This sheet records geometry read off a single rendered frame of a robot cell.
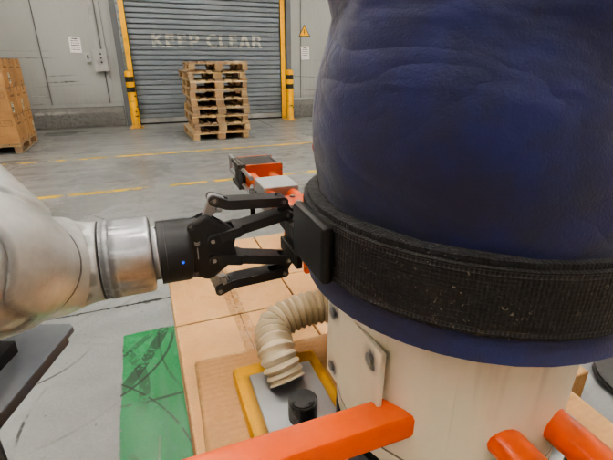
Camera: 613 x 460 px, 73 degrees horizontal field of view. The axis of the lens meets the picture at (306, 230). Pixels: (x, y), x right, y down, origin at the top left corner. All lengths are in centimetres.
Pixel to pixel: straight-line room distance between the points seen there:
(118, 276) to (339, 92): 34
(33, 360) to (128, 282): 55
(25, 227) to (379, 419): 25
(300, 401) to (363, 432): 15
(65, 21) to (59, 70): 94
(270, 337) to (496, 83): 34
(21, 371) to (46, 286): 66
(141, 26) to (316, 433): 995
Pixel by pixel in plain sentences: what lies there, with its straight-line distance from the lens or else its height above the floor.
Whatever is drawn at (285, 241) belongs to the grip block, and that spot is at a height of 108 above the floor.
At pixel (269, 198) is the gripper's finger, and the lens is 51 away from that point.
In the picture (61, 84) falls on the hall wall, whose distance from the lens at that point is 1027.
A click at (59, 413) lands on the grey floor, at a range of 205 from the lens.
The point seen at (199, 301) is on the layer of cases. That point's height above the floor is 54.
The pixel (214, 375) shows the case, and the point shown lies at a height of 95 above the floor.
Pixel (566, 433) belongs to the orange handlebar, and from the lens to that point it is 32.
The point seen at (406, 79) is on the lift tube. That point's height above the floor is 129.
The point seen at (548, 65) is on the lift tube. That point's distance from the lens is 19.
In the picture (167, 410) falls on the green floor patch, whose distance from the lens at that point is 189.
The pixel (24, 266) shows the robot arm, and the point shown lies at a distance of 31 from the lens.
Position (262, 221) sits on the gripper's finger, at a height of 111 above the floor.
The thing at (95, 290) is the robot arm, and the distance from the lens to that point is 49.
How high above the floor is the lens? 130
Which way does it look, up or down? 22 degrees down
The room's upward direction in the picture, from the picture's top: straight up
